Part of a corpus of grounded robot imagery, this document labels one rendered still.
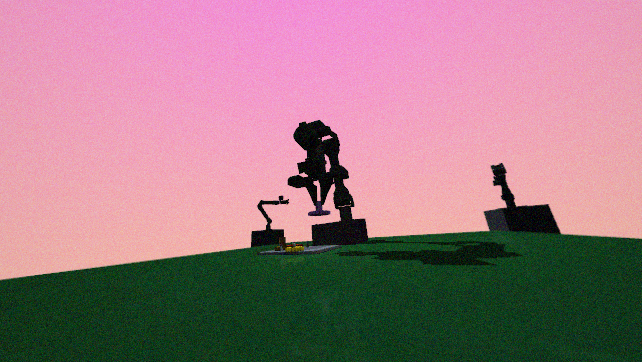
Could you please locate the purple gear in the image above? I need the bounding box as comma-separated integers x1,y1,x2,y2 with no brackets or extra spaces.
308,201,331,216

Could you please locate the orange gear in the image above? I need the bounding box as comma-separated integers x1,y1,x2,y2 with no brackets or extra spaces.
274,237,291,250

